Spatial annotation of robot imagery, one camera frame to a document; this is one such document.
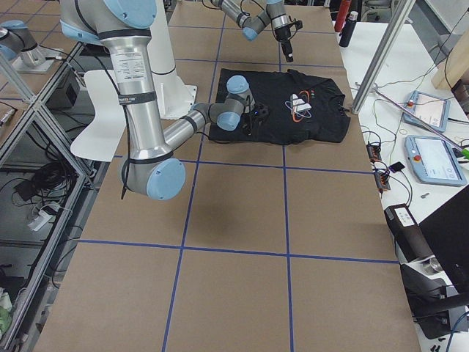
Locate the near teach pendant tablet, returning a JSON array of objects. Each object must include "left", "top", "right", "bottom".
[{"left": 405, "top": 136, "right": 467, "bottom": 186}]

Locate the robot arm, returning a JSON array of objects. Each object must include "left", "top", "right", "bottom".
[
  {"left": 210, "top": 0, "right": 303, "bottom": 62},
  {"left": 60, "top": 1, "right": 255, "bottom": 200}
]

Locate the black graphic t-shirt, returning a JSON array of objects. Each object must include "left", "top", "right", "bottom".
[{"left": 209, "top": 68, "right": 350, "bottom": 145}]

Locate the red bottle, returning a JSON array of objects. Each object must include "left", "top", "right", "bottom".
[{"left": 334, "top": 0, "right": 352, "bottom": 33}]

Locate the white power strip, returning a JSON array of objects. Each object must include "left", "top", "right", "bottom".
[{"left": 28, "top": 205, "right": 57, "bottom": 232}]

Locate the aluminium frame post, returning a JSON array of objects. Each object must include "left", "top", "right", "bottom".
[{"left": 351, "top": 0, "right": 416, "bottom": 114}]

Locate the black monitor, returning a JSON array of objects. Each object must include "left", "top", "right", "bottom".
[{"left": 419, "top": 187, "right": 469, "bottom": 293}]

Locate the black bottle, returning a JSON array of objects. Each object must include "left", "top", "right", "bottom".
[{"left": 339, "top": 11, "right": 358, "bottom": 48}]

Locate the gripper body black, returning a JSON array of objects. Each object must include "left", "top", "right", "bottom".
[
  {"left": 243, "top": 110, "right": 260, "bottom": 135},
  {"left": 275, "top": 24, "right": 291, "bottom": 44}
]

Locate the grabber stick green handle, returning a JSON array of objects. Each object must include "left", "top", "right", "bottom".
[{"left": 371, "top": 87, "right": 469, "bottom": 159}]

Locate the white plastic chair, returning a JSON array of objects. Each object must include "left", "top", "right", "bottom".
[{"left": 70, "top": 70, "right": 125, "bottom": 162}]

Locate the far teach pendant tablet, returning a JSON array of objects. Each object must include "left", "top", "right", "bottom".
[{"left": 405, "top": 90, "right": 450, "bottom": 132}]

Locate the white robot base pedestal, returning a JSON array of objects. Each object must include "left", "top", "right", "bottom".
[{"left": 147, "top": 0, "right": 197, "bottom": 120}]

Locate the teach pendant tablet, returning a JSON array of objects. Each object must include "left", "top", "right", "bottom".
[
  {"left": 405, "top": 90, "right": 450, "bottom": 132},
  {"left": 405, "top": 136, "right": 467, "bottom": 186}
]

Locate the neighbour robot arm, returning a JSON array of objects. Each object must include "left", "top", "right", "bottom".
[{"left": 1, "top": 20, "right": 55, "bottom": 74}]

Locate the orange circuit board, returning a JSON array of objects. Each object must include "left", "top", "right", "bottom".
[{"left": 366, "top": 142, "right": 391, "bottom": 194}]

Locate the black box device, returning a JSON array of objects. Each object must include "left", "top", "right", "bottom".
[{"left": 384, "top": 204, "right": 434, "bottom": 262}]

